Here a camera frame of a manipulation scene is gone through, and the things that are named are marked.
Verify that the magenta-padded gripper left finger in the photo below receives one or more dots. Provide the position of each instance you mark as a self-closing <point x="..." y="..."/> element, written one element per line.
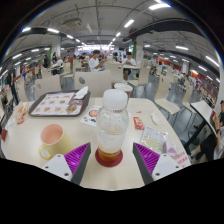
<point x="58" y="166"/>

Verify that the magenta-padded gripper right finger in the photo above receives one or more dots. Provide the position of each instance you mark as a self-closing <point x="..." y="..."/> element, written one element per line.
<point x="165" y="166"/>

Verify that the clear bottle with white cap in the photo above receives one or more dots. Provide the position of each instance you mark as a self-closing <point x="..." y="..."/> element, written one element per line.
<point x="111" y="126"/>

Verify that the white paper with red print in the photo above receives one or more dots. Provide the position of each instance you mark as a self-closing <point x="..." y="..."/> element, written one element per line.
<point x="183" y="158"/>

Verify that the pale yellow mug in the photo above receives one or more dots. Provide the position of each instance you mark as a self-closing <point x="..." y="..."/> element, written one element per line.
<point x="60" y="143"/>

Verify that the clear plastic snack packet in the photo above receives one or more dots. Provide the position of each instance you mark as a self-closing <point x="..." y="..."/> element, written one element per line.
<point x="154" y="139"/>

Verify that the white crumpled tissue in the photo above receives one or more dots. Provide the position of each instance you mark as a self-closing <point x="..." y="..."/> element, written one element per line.
<point x="154" y="118"/>

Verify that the person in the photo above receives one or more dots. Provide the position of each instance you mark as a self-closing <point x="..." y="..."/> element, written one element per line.
<point x="95" y="63"/>
<point x="211" y="145"/>
<point x="128" y="63"/>
<point x="12" y="85"/>

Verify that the small red sachet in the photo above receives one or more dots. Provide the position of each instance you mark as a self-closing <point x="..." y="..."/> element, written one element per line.
<point x="138" y="122"/>

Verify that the dark food tray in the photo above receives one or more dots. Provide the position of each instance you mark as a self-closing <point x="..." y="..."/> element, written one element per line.
<point x="53" y="104"/>

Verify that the crumpled food wrapper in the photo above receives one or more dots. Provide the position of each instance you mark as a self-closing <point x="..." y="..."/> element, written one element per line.
<point x="20" y="112"/>

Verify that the white side table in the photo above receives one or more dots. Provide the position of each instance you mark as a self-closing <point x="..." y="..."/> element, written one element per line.
<point x="204" y="111"/>

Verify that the beige chair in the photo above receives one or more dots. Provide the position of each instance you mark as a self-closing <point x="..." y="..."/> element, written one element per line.
<point x="144" y="76"/>
<point x="165" y="98"/>
<point x="48" y="86"/>
<point x="115" y="71"/>
<point x="95" y="83"/>

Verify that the white napkin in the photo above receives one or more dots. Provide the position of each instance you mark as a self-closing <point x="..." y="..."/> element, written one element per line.
<point x="81" y="93"/>

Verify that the red paper cup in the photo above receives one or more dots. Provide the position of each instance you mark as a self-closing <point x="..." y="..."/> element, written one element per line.
<point x="123" y="86"/>

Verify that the ceiling lights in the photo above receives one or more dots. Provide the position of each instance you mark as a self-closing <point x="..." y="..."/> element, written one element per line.
<point x="128" y="23"/>

